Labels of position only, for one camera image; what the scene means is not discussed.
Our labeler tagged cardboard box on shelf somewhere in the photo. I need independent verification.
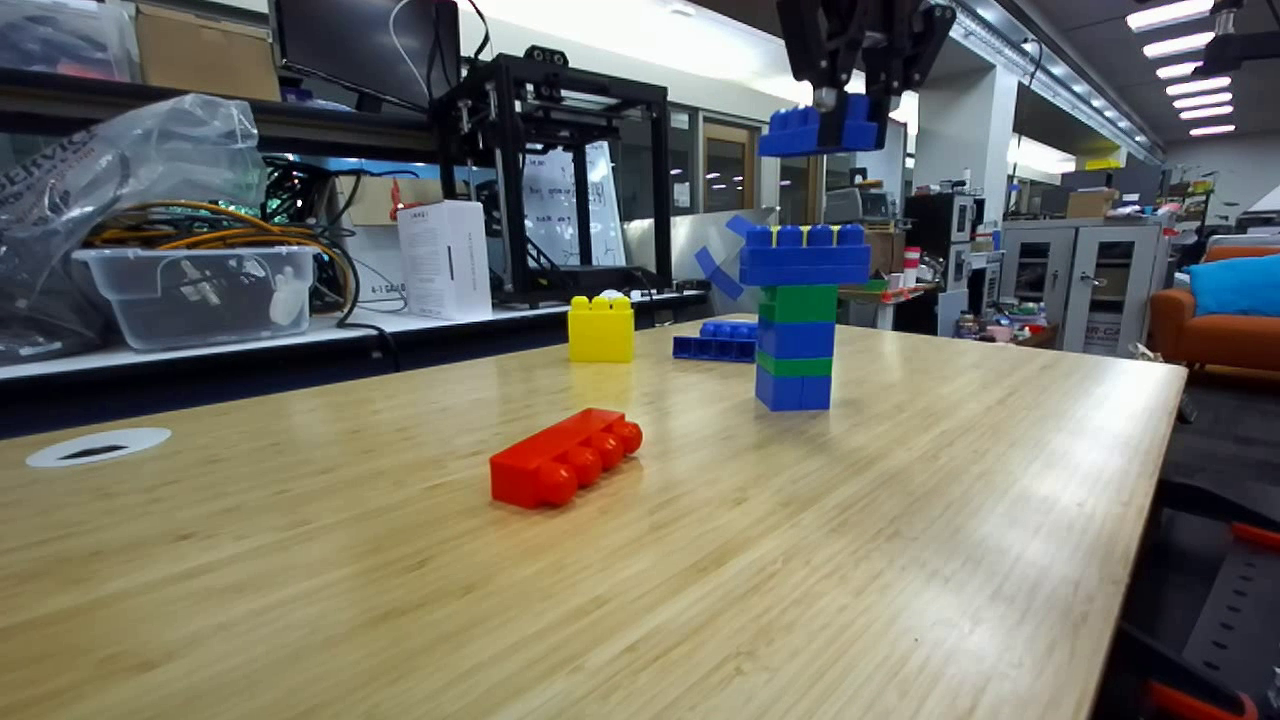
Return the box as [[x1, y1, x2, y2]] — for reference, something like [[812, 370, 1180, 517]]
[[131, 0, 288, 110]]

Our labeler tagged black red chair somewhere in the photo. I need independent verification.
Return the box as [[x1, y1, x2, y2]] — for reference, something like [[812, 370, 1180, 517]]
[[1091, 471, 1280, 720]]

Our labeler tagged ceiling light panel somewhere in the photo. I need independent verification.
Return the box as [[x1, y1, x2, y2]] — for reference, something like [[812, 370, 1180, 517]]
[[1138, 30, 1238, 64], [1164, 72, 1238, 101], [1120, 0, 1248, 36]]

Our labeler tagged white workbench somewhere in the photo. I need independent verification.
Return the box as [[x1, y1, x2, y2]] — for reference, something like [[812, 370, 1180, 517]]
[[0, 285, 714, 446]]

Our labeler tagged blue green stacked block tower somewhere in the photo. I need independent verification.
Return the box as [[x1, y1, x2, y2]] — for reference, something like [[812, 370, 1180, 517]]
[[752, 281, 842, 416]]

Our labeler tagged clear plastic bag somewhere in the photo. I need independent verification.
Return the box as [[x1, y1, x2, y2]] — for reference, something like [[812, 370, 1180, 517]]
[[0, 91, 272, 370]]

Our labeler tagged long blue toy block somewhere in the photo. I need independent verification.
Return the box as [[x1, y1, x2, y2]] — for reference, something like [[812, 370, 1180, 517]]
[[757, 91, 887, 163], [724, 212, 874, 294]]

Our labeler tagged long red toy block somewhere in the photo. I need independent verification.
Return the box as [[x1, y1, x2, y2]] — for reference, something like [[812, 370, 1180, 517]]
[[487, 403, 648, 511]]

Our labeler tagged blue slanted bar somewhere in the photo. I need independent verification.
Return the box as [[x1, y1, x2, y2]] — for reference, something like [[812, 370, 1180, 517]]
[[691, 245, 752, 303]]

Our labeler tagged orange couch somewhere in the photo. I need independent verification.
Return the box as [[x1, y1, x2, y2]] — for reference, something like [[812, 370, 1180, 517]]
[[1147, 236, 1280, 394]]

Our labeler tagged yellow toy block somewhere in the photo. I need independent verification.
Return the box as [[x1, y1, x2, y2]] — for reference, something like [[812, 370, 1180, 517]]
[[564, 287, 638, 370]]

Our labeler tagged white cardboard box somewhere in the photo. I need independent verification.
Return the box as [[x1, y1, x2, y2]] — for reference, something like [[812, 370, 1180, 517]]
[[391, 197, 496, 326]]

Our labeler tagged black 3D printer frame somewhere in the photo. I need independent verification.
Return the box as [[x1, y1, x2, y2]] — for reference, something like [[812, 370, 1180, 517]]
[[428, 48, 677, 308]]

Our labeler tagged clear plastic storage bin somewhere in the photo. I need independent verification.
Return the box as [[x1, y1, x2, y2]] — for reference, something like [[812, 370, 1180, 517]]
[[72, 242, 319, 358]]

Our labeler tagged grey cabinet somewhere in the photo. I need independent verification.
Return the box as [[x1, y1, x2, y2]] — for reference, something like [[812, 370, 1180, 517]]
[[995, 216, 1168, 361]]

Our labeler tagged black monitor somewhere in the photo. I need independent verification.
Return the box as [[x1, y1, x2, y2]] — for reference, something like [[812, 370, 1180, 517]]
[[269, 0, 463, 114]]

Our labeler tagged narrow blue toy block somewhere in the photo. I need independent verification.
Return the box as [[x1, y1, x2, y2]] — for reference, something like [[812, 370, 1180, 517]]
[[666, 332, 761, 370]]

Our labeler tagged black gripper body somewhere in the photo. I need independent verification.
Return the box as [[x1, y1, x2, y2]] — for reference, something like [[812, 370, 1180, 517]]
[[774, 0, 961, 88]]

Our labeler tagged white table cable grommet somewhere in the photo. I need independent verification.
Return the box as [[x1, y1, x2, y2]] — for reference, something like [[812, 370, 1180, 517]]
[[24, 423, 174, 471]]

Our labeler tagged blue cushion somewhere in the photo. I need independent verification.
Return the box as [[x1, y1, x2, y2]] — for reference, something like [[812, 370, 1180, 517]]
[[1180, 253, 1280, 322]]

